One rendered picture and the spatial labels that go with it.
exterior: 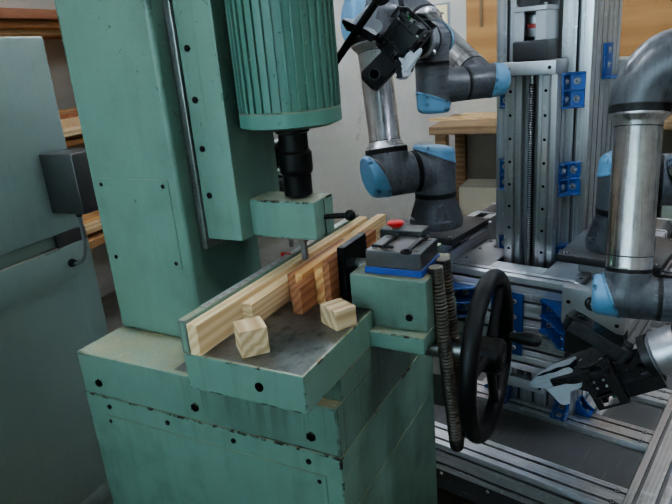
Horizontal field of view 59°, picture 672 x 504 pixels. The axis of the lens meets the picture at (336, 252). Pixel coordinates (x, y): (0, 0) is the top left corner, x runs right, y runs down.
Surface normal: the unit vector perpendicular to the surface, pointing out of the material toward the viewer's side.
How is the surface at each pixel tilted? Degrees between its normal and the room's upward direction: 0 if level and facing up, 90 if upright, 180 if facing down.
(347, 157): 90
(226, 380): 90
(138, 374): 90
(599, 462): 0
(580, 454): 0
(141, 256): 90
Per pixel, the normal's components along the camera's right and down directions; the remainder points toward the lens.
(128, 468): -0.46, 0.32
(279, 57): -0.02, 0.32
